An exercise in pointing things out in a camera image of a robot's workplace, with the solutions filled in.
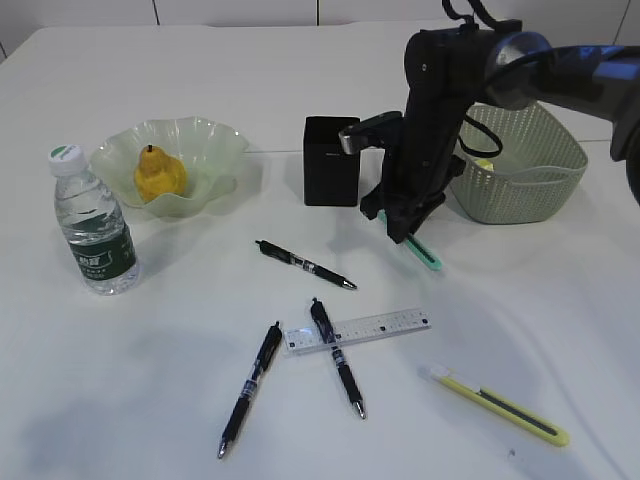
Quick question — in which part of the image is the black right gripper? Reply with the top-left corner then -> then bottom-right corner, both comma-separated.
360,90 -> 471,244

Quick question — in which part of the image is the teal utility knife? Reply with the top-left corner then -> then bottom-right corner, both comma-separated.
401,234 -> 442,272

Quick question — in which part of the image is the clear plastic ruler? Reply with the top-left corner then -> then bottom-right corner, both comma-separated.
283,309 -> 432,355

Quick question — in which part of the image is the yellow pear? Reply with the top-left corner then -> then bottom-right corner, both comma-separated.
134,144 -> 187,203

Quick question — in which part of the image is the clear water bottle green label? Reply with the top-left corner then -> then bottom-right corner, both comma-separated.
48,144 -> 140,296

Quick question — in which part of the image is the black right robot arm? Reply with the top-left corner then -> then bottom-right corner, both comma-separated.
360,25 -> 639,243

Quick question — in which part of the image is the black square pen holder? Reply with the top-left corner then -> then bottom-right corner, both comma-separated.
303,116 -> 360,207

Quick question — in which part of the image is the black pen across ruler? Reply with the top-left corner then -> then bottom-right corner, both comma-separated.
310,298 -> 367,420

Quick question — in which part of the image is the black pen upper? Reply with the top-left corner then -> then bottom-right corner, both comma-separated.
255,240 -> 357,290

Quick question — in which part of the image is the black pen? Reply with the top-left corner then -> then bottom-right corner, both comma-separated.
217,322 -> 283,460
255,240 -> 357,290

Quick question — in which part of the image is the green woven plastic basket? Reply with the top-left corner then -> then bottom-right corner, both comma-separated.
450,103 -> 588,225

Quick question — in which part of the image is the black pen lower left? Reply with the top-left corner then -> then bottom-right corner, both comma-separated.
217,322 -> 283,460

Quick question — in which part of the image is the green wavy glass plate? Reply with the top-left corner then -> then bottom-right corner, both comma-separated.
90,116 -> 249,217

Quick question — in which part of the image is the yellow utility knife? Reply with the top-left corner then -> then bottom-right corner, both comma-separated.
424,365 -> 570,447

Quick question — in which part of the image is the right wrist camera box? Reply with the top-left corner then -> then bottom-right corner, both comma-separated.
339,111 -> 403,155

